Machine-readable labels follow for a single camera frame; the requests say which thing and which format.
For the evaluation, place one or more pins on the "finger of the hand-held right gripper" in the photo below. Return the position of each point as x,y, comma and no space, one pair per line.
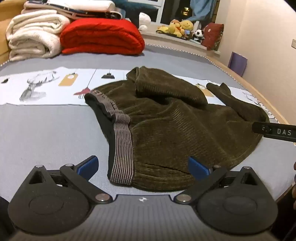
260,128

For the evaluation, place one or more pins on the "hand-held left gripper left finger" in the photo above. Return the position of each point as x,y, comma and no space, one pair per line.
89,168

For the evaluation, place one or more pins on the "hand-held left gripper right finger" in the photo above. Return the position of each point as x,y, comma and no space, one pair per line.
197,168

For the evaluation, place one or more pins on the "person's right hand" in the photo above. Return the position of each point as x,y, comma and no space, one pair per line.
294,190

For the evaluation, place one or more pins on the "grey printed bed sheet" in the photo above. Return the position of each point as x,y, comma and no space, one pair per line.
46,132

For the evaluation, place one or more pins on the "purple folder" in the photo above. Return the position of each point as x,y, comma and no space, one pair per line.
237,63

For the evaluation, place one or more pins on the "dark red cushion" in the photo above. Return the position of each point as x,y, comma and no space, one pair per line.
212,36

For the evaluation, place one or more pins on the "panda plush toy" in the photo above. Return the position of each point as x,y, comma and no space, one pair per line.
198,34

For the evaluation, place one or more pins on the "white window sill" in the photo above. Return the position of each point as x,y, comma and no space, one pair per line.
175,41

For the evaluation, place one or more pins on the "yellow bear plush toy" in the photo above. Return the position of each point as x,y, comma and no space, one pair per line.
186,26

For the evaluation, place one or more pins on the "red folded blanket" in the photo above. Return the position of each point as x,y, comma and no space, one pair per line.
101,37

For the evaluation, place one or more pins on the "orange yellow plush toy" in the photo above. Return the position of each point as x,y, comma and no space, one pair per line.
175,26

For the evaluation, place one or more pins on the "blue curtain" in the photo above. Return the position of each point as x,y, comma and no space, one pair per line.
203,8

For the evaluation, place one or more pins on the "small yellow plush toy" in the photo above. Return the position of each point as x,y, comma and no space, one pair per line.
163,29

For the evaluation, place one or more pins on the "cream folded blanket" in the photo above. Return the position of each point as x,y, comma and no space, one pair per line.
32,37

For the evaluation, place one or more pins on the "window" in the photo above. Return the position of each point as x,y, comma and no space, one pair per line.
173,10

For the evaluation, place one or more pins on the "white plush toy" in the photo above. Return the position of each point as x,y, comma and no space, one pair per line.
144,20

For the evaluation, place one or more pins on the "white folded quilt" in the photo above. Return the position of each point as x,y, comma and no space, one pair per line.
81,4

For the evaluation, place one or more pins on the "folded striped bedding stack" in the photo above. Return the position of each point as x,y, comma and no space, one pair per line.
41,9

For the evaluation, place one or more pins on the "teal pillow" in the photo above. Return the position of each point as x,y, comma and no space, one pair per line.
138,7

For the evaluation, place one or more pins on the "yellow headboard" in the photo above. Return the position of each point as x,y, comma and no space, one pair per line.
4,14

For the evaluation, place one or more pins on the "wooden bed frame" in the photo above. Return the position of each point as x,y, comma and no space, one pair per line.
254,89

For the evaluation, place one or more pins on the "wall socket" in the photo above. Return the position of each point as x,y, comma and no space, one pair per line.
293,43

